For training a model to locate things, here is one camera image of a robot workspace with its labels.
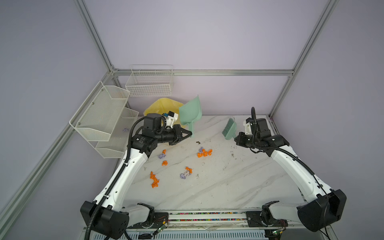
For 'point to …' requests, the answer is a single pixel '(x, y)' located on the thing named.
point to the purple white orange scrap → (188, 172)
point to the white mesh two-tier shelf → (103, 119)
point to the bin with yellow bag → (161, 105)
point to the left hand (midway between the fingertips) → (190, 134)
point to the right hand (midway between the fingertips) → (233, 138)
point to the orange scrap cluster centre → (202, 152)
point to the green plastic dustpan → (190, 113)
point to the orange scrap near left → (155, 183)
